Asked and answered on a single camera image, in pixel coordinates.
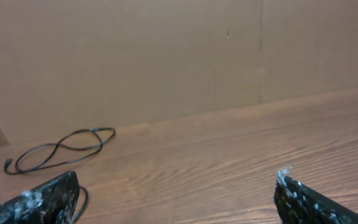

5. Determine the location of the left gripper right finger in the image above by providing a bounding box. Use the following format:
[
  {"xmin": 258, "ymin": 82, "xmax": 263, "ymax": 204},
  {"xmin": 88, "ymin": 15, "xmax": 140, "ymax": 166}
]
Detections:
[{"xmin": 273, "ymin": 168, "xmax": 358, "ymax": 224}]

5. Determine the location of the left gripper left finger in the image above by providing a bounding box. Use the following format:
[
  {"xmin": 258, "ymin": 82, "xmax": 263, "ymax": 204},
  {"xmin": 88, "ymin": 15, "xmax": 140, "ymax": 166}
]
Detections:
[{"xmin": 0, "ymin": 171, "xmax": 80, "ymax": 224}]

